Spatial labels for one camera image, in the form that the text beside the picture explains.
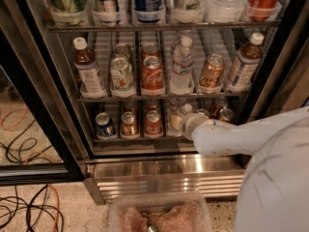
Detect brown tea bottle left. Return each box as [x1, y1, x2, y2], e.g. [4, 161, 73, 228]
[73, 37, 106, 99]

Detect white floral can top shelf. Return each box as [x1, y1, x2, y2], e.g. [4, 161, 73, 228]
[171, 0, 205, 23]

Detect clear plastic bin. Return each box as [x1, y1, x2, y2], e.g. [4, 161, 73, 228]
[108, 192, 212, 232]

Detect clear water bottle bottom shelf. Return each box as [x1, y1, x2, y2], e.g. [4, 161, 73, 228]
[170, 103, 193, 136]

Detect black cables on floor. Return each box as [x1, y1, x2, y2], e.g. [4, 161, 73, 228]
[0, 119, 64, 232]

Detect clear water bottle shelf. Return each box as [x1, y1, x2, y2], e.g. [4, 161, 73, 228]
[207, 0, 243, 23]
[170, 103, 193, 136]
[170, 36, 195, 95]

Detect red cola can middle rear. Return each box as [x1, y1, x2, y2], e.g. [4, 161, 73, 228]
[141, 43, 160, 59]

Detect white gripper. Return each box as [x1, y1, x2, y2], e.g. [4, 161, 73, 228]
[171, 113, 222, 141]

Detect stainless fridge base grille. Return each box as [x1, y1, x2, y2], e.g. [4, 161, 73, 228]
[84, 154, 248, 205]

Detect blue silver energy can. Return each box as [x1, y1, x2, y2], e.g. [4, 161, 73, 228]
[92, 0, 126, 26]

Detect red soda can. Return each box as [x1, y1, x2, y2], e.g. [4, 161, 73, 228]
[146, 100, 160, 112]
[145, 110, 163, 138]

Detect white floral can middle front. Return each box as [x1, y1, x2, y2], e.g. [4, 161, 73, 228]
[110, 57, 135, 98]

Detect red cola can middle front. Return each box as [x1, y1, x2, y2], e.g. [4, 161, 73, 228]
[141, 56, 165, 96]

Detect white floral can middle rear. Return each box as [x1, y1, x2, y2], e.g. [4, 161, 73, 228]
[114, 43, 131, 61]

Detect red cola can top shelf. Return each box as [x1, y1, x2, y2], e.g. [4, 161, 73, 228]
[245, 0, 281, 21]

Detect gold can bottom rear right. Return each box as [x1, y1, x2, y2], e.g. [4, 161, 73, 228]
[210, 97, 228, 118]

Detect orange brown can middle shelf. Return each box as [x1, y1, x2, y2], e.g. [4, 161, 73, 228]
[198, 54, 225, 94]

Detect glass fridge door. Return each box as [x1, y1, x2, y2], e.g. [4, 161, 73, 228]
[239, 0, 309, 123]
[0, 30, 84, 187]

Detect glass fridge door left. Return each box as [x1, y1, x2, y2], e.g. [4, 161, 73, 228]
[0, 30, 84, 187]

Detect gold can bottom rear left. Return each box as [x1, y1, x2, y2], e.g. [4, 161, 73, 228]
[124, 101, 138, 115]

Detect red soda can bottom rear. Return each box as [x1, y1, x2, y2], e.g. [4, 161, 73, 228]
[146, 100, 160, 112]

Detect gold can bottom front left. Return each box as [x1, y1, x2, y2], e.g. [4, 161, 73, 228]
[121, 111, 139, 139]

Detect gold can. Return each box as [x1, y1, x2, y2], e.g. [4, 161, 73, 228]
[124, 101, 138, 115]
[210, 97, 228, 118]
[121, 111, 139, 139]
[218, 108, 235, 123]

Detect silver green can bottom shelf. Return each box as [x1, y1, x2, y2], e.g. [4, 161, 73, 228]
[196, 109, 211, 118]

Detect clear water bottle top shelf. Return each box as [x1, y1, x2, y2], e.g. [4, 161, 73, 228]
[207, 0, 243, 23]

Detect clear water bottle middle shelf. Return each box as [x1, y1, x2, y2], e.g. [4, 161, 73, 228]
[170, 36, 195, 95]

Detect blue can bottom shelf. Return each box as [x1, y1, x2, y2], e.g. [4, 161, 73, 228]
[95, 112, 116, 139]

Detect rear water bottle middle shelf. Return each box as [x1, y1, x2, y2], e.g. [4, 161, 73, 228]
[171, 30, 191, 50]

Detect green can top shelf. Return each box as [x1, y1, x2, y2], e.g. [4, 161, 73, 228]
[50, 0, 87, 27]

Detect glass fridge door right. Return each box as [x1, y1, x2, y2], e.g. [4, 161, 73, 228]
[239, 0, 309, 123]

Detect red soda can bottom front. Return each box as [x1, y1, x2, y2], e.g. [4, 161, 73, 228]
[145, 110, 163, 138]

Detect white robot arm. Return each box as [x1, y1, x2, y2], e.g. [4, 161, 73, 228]
[181, 106, 309, 232]

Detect orange cable on floor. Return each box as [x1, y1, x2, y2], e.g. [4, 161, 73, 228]
[0, 104, 62, 232]

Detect dark blue can top shelf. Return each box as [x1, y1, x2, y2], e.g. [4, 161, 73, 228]
[133, 0, 165, 24]

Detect brown tea bottle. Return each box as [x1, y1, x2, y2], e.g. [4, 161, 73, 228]
[73, 37, 106, 99]
[225, 32, 265, 93]

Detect brown tea bottle right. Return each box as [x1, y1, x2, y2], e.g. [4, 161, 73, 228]
[225, 32, 265, 93]

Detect gold can bottom front right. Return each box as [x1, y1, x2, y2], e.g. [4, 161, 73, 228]
[218, 108, 235, 123]

